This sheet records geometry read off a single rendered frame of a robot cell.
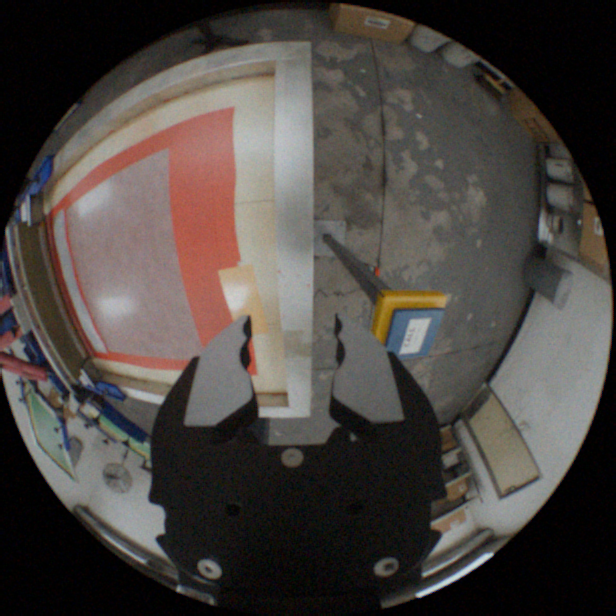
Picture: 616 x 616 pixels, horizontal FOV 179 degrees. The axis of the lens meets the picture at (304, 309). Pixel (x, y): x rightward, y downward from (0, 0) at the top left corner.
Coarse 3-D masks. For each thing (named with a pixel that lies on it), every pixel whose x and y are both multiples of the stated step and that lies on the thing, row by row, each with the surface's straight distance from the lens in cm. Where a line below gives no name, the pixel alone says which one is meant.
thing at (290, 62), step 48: (240, 48) 31; (288, 48) 29; (144, 96) 34; (288, 96) 24; (288, 144) 21; (288, 192) 20; (288, 240) 20; (288, 288) 22; (288, 336) 25; (144, 384) 53; (288, 384) 32
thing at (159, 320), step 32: (96, 288) 46; (128, 288) 38; (160, 288) 33; (192, 288) 29; (96, 320) 53; (128, 320) 42; (160, 320) 36; (192, 320) 32; (224, 320) 30; (96, 352) 64; (128, 352) 50; (160, 352) 42; (192, 352) 37
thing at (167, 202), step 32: (192, 128) 30; (224, 128) 27; (128, 160) 36; (160, 160) 31; (192, 160) 28; (224, 160) 26; (96, 192) 41; (128, 192) 34; (160, 192) 30; (192, 192) 27; (224, 192) 25; (96, 224) 41; (128, 224) 34; (160, 224) 30; (192, 224) 27; (224, 224) 25; (96, 256) 43; (128, 256) 35; (160, 256) 31; (192, 256) 28; (224, 256) 26; (64, 288) 62
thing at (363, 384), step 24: (336, 336) 12; (360, 336) 10; (336, 360) 11; (360, 360) 9; (384, 360) 9; (336, 384) 8; (360, 384) 8; (384, 384) 8; (336, 408) 8; (360, 408) 7; (384, 408) 8; (360, 432) 8
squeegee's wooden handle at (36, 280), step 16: (16, 240) 61; (32, 240) 60; (32, 256) 59; (32, 272) 59; (32, 288) 59; (48, 288) 60; (32, 304) 60; (48, 304) 60; (48, 320) 60; (48, 336) 60; (64, 336) 61; (64, 352) 62; (64, 368) 64; (80, 368) 64
